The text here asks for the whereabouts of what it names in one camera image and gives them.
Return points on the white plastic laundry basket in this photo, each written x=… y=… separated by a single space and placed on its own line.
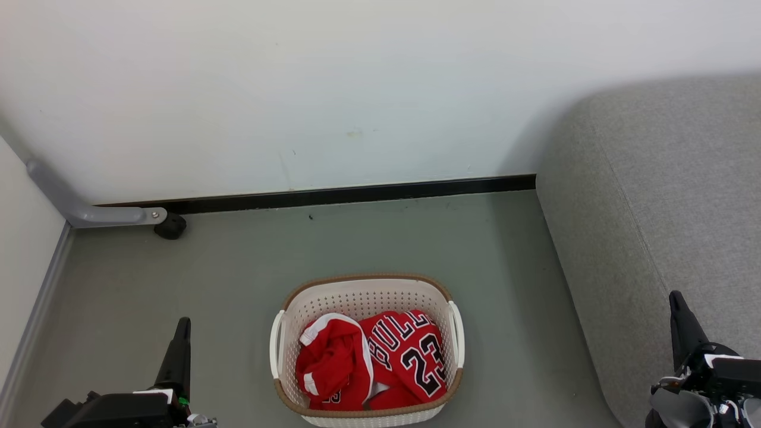
x=362 y=294

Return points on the red shorts white trim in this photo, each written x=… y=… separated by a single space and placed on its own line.
x=333 y=362

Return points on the grey metal bracket leg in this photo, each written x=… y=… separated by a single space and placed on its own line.
x=83 y=214

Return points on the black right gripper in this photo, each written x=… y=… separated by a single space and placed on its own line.
x=731 y=374

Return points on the grey fabric sofa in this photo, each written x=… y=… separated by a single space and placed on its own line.
x=666 y=196

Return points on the red Bulls 23 jersey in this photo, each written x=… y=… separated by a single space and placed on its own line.
x=410 y=356

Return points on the black baseboard strip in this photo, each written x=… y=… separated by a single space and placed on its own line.
x=357 y=194

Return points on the grey wall skirting strip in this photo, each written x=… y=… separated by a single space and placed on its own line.
x=35 y=321

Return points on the black caster wheel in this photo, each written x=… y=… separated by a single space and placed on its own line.
x=171 y=227

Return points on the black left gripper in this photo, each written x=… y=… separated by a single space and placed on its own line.
x=119 y=410

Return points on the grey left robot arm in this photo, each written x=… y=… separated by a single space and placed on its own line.
x=202 y=422

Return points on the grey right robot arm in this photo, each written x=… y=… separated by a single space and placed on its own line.
x=678 y=410

